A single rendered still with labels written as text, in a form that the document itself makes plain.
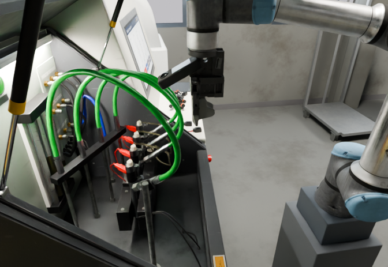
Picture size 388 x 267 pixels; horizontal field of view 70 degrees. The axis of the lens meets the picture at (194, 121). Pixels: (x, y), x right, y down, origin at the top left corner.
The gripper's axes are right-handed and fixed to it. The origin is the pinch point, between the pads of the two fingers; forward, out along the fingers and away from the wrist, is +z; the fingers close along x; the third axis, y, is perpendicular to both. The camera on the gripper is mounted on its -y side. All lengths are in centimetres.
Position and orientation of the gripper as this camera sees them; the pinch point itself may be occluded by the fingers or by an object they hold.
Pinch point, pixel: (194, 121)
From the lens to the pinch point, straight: 76.1
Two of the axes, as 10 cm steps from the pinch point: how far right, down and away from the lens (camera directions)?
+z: 0.0, 8.8, 4.8
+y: 10.0, -0.3, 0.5
